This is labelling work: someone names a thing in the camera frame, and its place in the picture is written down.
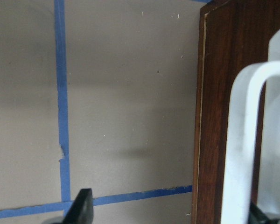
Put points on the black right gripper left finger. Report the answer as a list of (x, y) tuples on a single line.
[(81, 211)]

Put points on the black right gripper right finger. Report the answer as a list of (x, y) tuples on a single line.
[(256, 216)]

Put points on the dark wooden drawer cabinet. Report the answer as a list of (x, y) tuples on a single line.
[(232, 35)]

